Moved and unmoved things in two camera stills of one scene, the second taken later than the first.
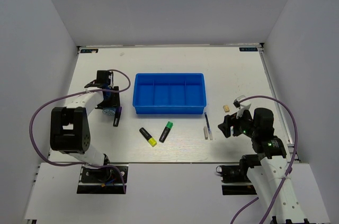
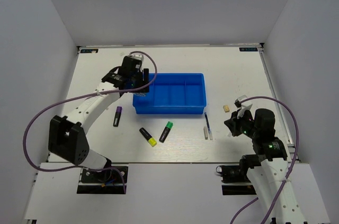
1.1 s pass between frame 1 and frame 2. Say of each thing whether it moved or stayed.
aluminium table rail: stayed
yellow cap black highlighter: stayed
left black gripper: moved
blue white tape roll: moved
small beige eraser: stayed
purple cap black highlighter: stayed
